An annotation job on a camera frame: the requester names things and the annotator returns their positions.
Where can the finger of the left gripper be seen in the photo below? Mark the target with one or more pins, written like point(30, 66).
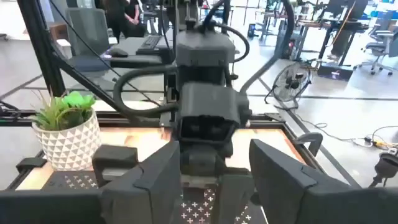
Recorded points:
point(231, 193)

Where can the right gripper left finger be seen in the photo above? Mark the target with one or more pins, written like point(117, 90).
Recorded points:
point(149, 202)

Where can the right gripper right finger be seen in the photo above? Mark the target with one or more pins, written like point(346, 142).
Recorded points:
point(286, 193)

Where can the black perforated metal riser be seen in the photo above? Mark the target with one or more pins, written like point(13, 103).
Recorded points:
point(77, 182)

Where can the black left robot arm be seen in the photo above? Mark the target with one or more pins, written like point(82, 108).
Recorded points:
point(205, 53)

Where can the black table clamp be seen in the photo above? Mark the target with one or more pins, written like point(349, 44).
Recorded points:
point(314, 138)

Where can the green plant in white pot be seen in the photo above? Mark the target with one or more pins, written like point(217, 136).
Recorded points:
point(68, 146)

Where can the yellow power plug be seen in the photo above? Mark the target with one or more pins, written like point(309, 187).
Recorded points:
point(379, 143)

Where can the black floor fan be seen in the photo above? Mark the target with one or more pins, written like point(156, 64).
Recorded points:
point(290, 82)

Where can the black keyboard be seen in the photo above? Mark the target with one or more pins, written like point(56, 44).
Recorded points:
point(150, 43)

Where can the black computer mouse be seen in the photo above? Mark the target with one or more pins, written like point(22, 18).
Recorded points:
point(118, 52)

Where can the person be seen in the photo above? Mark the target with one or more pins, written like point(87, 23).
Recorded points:
point(124, 18)

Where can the light grey office chair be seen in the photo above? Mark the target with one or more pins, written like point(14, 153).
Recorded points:
point(377, 46)

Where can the black standing desk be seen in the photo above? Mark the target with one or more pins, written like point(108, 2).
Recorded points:
point(342, 26)

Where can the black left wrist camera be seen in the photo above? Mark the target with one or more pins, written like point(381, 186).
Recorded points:
point(211, 105)

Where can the black aluminium rig frame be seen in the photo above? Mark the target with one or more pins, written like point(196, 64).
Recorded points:
point(40, 46)

